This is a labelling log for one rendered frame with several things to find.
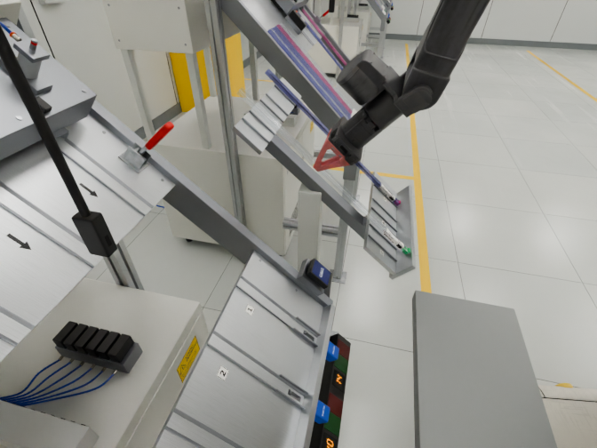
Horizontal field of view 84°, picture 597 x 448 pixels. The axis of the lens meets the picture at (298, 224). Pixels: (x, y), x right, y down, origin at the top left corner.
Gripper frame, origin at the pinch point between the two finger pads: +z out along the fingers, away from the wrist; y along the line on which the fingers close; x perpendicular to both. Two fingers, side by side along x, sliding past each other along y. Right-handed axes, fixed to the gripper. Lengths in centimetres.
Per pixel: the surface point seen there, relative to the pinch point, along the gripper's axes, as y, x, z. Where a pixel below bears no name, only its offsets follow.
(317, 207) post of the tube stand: -9.0, 10.6, 13.3
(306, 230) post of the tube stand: -9.2, 14.2, 21.3
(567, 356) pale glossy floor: -37, 139, 1
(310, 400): 37.1, 19.1, 11.8
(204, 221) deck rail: 18.1, -10.1, 15.3
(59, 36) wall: -135, -138, 128
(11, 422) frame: 49, -12, 49
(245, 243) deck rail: 18.1, -2.1, 12.9
